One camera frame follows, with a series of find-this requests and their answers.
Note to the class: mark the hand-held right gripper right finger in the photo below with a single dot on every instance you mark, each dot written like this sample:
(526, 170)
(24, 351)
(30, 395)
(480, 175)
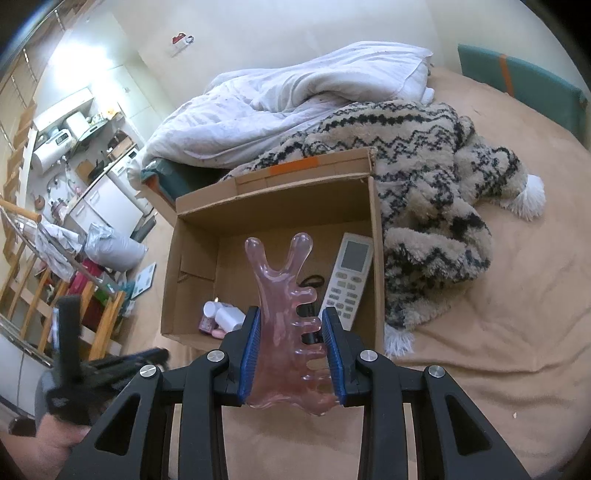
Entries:
(334, 355)

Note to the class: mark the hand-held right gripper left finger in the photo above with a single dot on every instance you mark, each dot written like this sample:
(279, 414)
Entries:
(249, 355)

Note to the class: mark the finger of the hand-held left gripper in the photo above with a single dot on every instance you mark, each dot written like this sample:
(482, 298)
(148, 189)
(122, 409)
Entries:
(129, 360)

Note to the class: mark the black stick device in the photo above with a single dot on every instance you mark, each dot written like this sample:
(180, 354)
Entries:
(310, 339)

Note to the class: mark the pink massage comb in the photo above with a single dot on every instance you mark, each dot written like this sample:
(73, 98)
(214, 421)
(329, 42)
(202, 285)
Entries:
(277, 323)

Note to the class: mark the white labelled bottle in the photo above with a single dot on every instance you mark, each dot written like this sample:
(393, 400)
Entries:
(229, 317)

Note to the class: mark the small white bottle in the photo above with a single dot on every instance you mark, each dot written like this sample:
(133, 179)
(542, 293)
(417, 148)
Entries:
(211, 308)

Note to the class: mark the white remote control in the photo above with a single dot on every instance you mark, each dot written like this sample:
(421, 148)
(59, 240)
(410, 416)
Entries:
(348, 272)

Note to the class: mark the cardboard box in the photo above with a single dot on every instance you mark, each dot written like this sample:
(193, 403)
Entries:
(277, 207)

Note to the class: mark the person's left hand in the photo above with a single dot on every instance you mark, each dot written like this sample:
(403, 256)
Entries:
(46, 447)

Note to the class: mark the wooden railing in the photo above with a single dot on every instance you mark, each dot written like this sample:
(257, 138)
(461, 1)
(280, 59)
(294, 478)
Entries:
(106, 318)

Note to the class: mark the magenta bag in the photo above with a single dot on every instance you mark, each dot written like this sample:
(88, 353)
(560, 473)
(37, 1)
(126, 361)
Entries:
(85, 286)

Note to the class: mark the bathroom scale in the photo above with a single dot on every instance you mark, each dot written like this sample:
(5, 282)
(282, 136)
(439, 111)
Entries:
(143, 281)

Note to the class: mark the white hanging cloth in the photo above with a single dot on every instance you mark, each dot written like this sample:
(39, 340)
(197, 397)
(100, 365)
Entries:
(55, 244)

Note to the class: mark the grey plastic bag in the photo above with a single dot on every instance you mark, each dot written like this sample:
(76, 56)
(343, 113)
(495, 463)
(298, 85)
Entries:
(115, 251)

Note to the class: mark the white kitchen cabinet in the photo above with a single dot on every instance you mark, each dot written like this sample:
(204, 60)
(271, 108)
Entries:
(92, 203)

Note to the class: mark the white washing machine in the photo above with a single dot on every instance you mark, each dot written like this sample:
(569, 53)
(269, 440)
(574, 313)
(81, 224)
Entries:
(127, 203)

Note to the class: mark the small brown carton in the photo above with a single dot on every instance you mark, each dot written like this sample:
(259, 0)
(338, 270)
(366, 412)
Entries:
(84, 170)

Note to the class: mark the teal cushion with orange edge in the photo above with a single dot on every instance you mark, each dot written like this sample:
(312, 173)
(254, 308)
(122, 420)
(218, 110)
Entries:
(184, 182)

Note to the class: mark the black patterned fuzzy blanket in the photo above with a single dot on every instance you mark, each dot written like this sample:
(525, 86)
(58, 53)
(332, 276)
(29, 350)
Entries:
(429, 184)

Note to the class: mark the white water heater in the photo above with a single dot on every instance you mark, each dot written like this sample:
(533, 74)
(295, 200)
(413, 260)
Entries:
(48, 152)

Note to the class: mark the white cylindrical appliance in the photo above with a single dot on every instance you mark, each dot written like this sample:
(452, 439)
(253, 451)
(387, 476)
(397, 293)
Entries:
(76, 124)

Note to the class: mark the white duvet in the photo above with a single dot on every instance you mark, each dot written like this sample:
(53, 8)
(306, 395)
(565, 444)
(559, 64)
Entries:
(277, 106)

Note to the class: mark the teal cushion with orange stripe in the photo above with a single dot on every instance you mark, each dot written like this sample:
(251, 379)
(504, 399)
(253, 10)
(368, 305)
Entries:
(531, 83)

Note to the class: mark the white wall cabinet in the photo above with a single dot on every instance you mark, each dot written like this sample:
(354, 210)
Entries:
(60, 108)

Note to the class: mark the red and white wall holder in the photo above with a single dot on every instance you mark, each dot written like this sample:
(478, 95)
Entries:
(181, 40)

